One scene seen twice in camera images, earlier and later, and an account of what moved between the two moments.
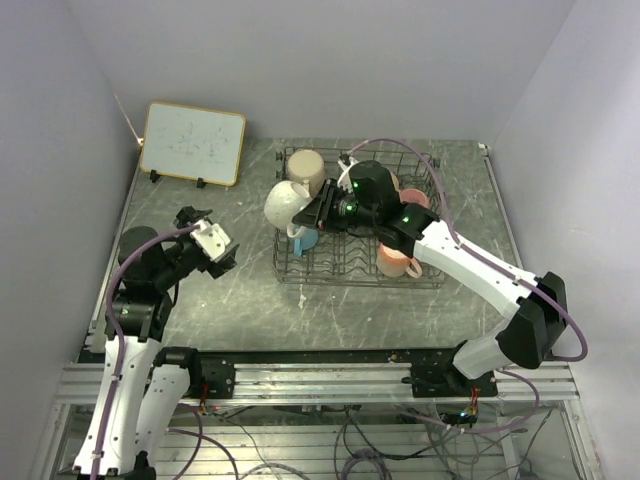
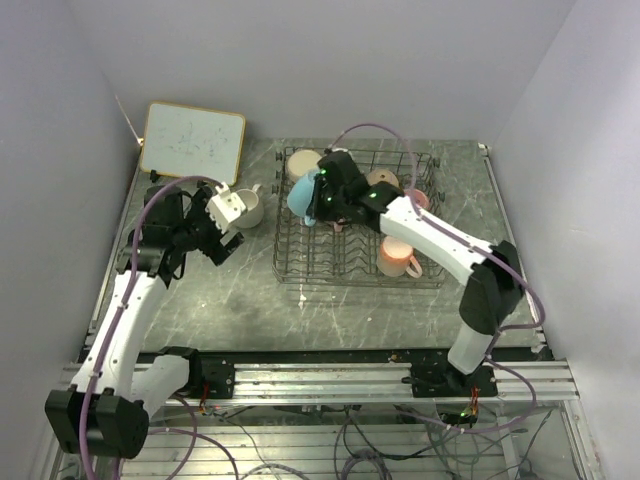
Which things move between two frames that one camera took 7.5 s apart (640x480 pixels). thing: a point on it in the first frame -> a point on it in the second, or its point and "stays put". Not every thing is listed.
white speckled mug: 282,201 -> 254,207
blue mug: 305,241 -> 299,196
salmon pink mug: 395,264 stays put
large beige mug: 307,166 stays put
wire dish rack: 351,219 stays put
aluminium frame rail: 335,384 stays put
